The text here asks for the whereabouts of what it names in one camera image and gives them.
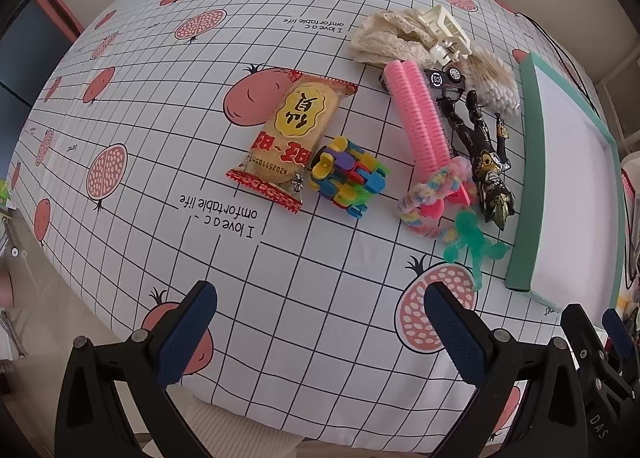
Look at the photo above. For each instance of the teal white shallow box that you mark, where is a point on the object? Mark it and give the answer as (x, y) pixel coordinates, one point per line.
(570, 242)

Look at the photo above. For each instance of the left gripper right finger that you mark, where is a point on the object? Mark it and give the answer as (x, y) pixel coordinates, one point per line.
(551, 419)

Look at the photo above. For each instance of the pastel braided hair scrunchie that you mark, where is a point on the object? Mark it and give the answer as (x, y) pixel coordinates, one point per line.
(421, 209)

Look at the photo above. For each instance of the black gold action figure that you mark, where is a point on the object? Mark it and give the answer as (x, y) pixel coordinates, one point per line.
(489, 161)

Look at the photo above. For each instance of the cream plastic hair clip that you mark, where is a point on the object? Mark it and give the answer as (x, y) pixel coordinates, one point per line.
(451, 42)

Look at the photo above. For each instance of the rice cracker snack packet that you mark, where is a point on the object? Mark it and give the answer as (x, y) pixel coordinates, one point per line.
(293, 109)

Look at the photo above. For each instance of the cream lace cloth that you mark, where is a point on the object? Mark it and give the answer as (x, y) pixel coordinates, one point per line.
(392, 35)

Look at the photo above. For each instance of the colourful plastic building blocks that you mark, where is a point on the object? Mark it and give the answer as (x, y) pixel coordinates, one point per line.
(347, 175)

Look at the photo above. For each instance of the green plastic figure toy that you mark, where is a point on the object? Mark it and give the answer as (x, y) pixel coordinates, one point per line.
(471, 237)

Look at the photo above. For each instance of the pink hair roller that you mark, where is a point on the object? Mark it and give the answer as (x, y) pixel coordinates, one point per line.
(419, 117)

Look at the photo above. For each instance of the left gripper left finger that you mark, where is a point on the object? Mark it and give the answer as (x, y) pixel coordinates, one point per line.
(91, 422)

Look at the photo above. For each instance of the pomegranate print bed sheet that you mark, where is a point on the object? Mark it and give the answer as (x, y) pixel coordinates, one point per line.
(130, 143)

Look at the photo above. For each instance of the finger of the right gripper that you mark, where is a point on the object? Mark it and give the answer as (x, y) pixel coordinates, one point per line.
(606, 393)
(624, 346)

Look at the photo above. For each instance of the cotton swab bundle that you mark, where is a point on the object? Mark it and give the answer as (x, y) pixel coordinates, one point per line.
(493, 81)

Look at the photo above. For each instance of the black toy car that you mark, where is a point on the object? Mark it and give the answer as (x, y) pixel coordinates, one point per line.
(449, 83)

